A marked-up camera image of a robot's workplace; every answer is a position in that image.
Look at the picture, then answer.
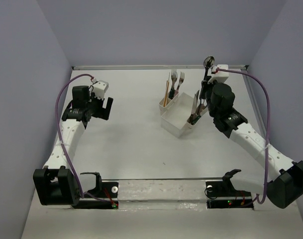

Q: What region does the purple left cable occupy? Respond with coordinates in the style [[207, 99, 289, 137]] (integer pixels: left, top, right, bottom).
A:
[[55, 73, 117, 207]]

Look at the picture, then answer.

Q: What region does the orange chopstick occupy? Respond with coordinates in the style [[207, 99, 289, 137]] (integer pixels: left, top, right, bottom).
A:
[[162, 83, 169, 108], [163, 81, 170, 108]]

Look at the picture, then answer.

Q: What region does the teal-handled knife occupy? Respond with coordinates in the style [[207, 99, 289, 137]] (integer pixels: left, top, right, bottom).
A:
[[192, 109, 207, 125]]

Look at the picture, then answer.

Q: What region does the white chopstick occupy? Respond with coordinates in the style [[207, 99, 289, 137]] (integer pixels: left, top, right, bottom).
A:
[[163, 73, 171, 107]]

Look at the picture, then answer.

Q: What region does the pink-handled knife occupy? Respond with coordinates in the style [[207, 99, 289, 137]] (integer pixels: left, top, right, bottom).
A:
[[189, 90, 200, 124]]

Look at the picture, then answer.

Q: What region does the black-handled knife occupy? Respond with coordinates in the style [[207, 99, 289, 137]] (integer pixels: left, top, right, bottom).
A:
[[194, 101, 203, 119]]

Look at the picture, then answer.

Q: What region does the black-handled spoon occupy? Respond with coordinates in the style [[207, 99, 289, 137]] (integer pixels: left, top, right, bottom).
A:
[[203, 56, 215, 81]]

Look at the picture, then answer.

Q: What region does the teal-handled fork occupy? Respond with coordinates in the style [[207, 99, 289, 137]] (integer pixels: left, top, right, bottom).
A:
[[174, 72, 185, 96]]

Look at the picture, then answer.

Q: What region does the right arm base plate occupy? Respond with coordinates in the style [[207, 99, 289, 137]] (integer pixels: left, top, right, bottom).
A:
[[204, 181, 254, 209]]

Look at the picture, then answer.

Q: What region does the pink-handled fork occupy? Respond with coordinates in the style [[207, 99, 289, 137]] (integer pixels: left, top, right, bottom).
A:
[[171, 69, 178, 90]]

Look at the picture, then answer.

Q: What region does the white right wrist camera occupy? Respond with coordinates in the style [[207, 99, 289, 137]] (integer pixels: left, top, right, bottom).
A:
[[208, 64, 229, 84]]

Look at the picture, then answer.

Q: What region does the white utensil caddy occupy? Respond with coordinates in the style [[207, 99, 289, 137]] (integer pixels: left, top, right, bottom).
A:
[[159, 92, 200, 138]]

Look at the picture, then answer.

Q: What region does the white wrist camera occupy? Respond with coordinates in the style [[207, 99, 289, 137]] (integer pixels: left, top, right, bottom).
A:
[[208, 64, 229, 84], [93, 80, 109, 100]]

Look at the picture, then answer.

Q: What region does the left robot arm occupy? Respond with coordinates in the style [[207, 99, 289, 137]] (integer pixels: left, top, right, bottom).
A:
[[33, 81, 113, 206]]

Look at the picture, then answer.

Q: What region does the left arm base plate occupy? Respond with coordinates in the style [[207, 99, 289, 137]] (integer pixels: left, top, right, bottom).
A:
[[71, 181, 119, 210]]

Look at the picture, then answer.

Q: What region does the black-handled fork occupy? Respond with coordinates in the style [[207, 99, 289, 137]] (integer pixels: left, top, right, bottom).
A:
[[169, 89, 175, 99]]

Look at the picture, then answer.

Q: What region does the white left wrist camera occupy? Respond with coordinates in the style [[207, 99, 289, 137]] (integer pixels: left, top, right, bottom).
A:
[[93, 80, 109, 100]]

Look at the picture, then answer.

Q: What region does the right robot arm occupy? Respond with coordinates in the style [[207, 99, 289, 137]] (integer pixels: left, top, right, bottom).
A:
[[200, 81, 303, 209]]

